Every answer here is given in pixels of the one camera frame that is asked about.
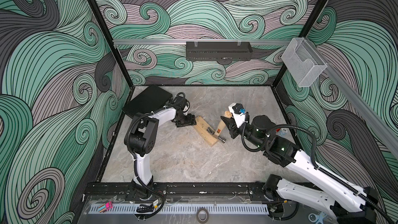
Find aluminium wall rail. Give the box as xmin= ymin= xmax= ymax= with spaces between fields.
xmin=112 ymin=38 xmax=293 ymax=47

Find tape roll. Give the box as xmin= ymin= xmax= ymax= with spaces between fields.
xmin=196 ymin=208 xmax=209 ymax=224

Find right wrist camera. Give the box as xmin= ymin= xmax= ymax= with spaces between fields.
xmin=229 ymin=103 xmax=249 ymax=128

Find wooden handle claw hammer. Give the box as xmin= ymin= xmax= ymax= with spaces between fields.
xmin=207 ymin=111 xmax=232 ymax=143

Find white slotted cable duct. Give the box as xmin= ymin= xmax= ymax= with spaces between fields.
xmin=88 ymin=203 xmax=269 ymax=215

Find clear plastic wall bin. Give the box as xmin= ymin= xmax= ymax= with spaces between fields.
xmin=282 ymin=37 xmax=328 ymax=88

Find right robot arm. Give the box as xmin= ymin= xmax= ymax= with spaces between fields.
xmin=221 ymin=114 xmax=394 ymax=224

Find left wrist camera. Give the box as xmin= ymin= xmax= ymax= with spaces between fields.
xmin=183 ymin=102 xmax=190 ymax=113

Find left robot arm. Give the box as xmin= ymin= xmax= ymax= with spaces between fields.
xmin=124 ymin=91 xmax=197 ymax=187

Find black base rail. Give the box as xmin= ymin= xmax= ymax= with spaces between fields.
xmin=84 ymin=182 xmax=270 ymax=203

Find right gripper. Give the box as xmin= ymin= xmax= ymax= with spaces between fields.
xmin=221 ymin=112 xmax=265 ymax=150

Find wooden board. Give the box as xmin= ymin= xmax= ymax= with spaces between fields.
xmin=193 ymin=116 xmax=219 ymax=147

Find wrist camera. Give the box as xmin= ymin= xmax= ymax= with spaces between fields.
xmin=229 ymin=103 xmax=249 ymax=128
xmin=183 ymin=102 xmax=190 ymax=113

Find black case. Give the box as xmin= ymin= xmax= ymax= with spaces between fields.
xmin=122 ymin=85 xmax=172 ymax=118

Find blue scissors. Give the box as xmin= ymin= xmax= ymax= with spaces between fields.
xmin=308 ymin=212 xmax=327 ymax=224

